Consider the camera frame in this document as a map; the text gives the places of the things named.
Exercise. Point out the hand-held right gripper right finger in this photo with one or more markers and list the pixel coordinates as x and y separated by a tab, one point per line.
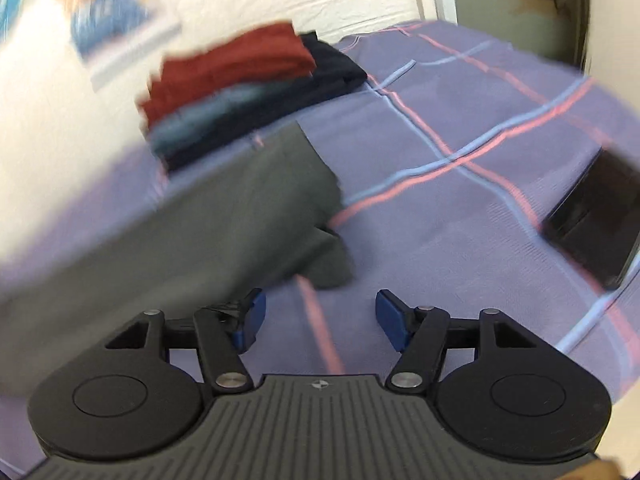
391	320

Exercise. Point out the dark grey pants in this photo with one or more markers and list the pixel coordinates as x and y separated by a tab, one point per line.
175	245

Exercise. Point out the purple plaid bed sheet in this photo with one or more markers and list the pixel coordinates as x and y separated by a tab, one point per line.
450	210

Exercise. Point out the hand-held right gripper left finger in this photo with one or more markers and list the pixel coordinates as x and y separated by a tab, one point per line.
253	315

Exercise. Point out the black flat case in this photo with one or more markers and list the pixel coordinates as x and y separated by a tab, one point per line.
595	220

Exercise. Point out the folded navy garment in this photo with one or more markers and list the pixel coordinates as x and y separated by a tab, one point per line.
325	65

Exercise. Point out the olive green panel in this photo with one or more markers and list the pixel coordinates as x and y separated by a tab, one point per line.
500	20

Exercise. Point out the folded blue jeans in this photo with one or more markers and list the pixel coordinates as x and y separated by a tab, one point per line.
200	120

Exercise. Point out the blue folding paper fan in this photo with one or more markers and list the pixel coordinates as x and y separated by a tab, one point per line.
7	5

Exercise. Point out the folded red garment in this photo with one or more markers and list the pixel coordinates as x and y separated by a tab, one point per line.
225	70

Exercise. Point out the wall poster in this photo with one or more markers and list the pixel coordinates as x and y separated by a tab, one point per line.
110	15

